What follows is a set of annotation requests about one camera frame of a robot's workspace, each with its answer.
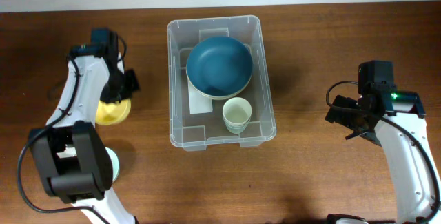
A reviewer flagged blue plate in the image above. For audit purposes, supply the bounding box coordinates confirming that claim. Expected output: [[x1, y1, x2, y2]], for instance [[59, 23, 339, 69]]
[[186, 36, 254, 96]]

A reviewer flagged grey cup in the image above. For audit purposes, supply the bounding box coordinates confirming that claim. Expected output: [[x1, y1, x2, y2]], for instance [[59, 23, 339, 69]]
[[225, 119, 250, 130]]

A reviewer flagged mint green cup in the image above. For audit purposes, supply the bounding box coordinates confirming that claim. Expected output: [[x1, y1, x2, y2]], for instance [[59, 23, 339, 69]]
[[226, 123, 247, 134]]

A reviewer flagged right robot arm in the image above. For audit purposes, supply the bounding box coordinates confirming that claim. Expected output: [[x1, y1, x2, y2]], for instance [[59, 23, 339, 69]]
[[325, 61, 440, 223]]

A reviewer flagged white label in container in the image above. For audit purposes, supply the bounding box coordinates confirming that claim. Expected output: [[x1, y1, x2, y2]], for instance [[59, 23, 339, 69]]
[[187, 82, 213, 114]]

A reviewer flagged cream cup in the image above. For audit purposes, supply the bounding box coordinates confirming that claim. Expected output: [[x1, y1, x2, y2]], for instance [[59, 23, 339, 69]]
[[222, 97, 252, 123]]

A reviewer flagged mint small bowl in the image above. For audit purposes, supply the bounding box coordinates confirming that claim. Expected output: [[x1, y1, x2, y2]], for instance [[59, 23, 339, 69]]
[[105, 147, 120, 183]]

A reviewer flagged clear plastic storage container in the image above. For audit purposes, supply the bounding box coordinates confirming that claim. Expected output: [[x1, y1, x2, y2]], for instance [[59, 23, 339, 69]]
[[167, 15, 276, 152]]

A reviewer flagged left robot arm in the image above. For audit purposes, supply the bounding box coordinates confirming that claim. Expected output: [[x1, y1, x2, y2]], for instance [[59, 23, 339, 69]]
[[18, 28, 139, 223]]

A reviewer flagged yellow small bowl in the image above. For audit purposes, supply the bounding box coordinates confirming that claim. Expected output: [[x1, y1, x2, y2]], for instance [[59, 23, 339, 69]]
[[96, 99, 132, 125]]

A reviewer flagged cream plate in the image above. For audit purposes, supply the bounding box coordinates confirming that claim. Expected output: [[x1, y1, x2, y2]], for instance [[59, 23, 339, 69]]
[[187, 79, 251, 100]]

